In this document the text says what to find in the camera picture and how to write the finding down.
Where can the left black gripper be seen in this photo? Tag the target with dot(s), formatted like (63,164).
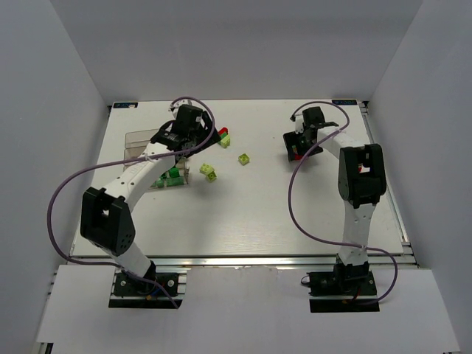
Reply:
(205,136)

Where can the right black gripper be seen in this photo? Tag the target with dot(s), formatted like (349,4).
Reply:
(293,146)

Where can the red green yellow lego stack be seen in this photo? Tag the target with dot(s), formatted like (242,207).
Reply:
(225,139)

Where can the green L-shaped lego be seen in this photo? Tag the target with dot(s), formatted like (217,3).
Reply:
(159,183)

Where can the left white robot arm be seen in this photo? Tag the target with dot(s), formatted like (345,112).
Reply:
(106,213)

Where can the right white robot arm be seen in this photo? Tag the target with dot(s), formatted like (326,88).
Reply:
(361,183)

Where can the lime lego brick upper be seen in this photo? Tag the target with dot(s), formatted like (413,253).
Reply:
(206,169)

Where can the lime lego brick lower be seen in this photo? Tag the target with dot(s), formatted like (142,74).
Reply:
(210,177)

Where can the right blue corner label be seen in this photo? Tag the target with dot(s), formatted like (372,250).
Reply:
(344,102)

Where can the blue corner label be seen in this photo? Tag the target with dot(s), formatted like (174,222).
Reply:
(124,105)
(344,102)

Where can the lime square lego brick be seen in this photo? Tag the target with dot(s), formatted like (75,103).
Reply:
(244,159)

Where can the left blue corner label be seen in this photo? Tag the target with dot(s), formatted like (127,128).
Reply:
(124,105)

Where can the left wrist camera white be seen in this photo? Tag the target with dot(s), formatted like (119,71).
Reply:
(174,107)

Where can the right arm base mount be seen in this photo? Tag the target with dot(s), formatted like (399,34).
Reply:
(326,295)

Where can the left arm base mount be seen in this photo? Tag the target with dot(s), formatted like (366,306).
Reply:
(127,293)

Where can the aluminium table frame rail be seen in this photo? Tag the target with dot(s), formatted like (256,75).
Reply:
(374,260)

